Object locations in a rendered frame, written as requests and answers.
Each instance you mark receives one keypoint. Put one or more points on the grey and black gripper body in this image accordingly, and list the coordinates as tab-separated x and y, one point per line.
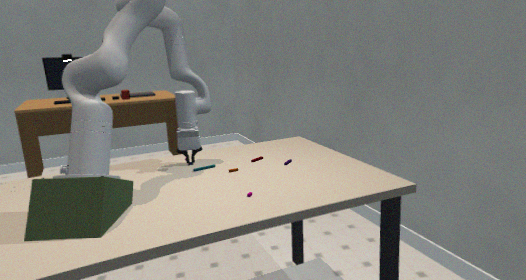
188	143

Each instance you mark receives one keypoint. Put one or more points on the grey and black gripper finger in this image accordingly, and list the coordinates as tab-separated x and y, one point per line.
194	153
185	154

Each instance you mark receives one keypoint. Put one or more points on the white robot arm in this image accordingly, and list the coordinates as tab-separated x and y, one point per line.
84	78

